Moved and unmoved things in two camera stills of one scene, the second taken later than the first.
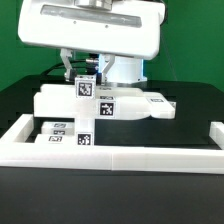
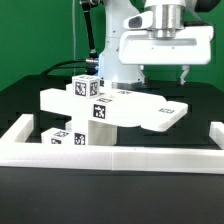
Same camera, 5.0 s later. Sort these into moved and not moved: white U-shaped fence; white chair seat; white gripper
Moved: white gripper; white chair seat
Not moved: white U-shaped fence
